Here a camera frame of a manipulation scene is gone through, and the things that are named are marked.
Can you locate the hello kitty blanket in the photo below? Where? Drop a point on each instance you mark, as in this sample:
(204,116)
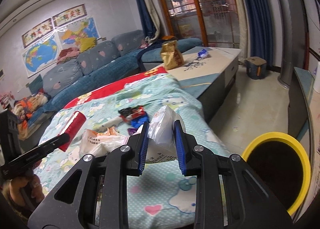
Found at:
(121,169)

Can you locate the left hand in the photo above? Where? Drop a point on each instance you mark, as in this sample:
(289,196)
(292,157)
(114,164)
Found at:
(17,190)

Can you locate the tv console cabinet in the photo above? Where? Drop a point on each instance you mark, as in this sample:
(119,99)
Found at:
(303,125)

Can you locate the blue crumpled bag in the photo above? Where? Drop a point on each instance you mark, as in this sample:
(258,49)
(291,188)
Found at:
(137,122)

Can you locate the blue curtain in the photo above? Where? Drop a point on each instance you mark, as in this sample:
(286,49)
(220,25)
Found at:
(148,26)
(260,28)

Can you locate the world map poster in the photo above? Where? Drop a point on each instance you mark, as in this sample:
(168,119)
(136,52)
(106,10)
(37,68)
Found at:
(41,55)

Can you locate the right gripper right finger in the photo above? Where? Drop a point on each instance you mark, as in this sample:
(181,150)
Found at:
(184,144)

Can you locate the blue white wrapper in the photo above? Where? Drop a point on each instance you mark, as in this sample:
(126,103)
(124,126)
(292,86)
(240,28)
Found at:
(202,54)

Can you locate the beige coffee table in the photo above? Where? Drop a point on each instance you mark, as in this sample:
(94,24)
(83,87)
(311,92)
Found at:
(209,80)

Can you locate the blue sectional sofa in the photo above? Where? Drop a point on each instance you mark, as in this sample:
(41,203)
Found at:
(107,62)

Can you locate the purple snack wrapper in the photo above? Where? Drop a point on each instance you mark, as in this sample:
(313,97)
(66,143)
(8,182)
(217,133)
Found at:
(133,131)

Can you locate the grey tower air conditioner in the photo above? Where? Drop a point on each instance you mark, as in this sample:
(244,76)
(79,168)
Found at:
(293,19)

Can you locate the gold paper bag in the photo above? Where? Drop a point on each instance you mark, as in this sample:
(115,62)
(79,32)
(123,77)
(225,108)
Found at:
(171,56)

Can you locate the yellow cushion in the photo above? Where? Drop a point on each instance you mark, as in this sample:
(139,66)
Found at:
(87,43)

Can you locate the white plastic bag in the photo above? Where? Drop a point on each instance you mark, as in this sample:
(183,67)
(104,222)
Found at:
(161,145)

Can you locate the red cylinder can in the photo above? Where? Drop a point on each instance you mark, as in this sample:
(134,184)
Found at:
(71,128)

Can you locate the red black snack wrapper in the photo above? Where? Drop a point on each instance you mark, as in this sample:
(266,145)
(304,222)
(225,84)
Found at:
(130,113)

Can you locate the right blue curtain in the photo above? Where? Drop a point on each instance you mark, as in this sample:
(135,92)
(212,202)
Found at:
(260,28)

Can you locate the left blue curtain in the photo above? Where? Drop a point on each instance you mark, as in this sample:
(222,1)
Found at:
(148,26)

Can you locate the yellow rim trash bin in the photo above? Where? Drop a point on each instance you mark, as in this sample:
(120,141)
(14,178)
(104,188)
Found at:
(283,165)

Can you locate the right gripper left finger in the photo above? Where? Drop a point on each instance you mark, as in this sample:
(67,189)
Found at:
(139,147)

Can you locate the dark storage stool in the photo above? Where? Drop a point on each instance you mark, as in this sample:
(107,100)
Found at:
(256,67)

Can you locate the wooden glass sliding door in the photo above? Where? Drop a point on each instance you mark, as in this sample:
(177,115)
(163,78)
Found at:
(215,22)

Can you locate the china map poster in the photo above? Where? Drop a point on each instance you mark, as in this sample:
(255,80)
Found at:
(71,34)

